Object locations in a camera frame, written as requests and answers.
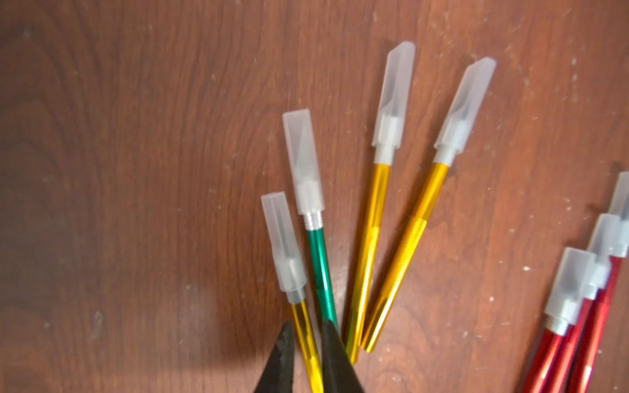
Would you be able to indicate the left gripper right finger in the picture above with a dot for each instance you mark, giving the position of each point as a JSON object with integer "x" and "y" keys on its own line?
{"x": 338, "y": 373}

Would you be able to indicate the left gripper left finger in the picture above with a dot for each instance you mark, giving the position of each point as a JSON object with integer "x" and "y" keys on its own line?
{"x": 277, "y": 376}

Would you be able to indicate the yellow carving knife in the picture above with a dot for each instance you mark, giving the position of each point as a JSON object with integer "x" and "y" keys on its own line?
{"x": 292, "y": 279}
{"x": 387, "y": 136}
{"x": 451, "y": 141}

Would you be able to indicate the red carving knife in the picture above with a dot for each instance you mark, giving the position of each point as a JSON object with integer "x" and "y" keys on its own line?
{"x": 610, "y": 244}
{"x": 561, "y": 312}
{"x": 569, "y": 345}

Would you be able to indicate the green carving knife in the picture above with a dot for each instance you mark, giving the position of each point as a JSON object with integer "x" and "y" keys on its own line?
{"x": 309, "y": 195}

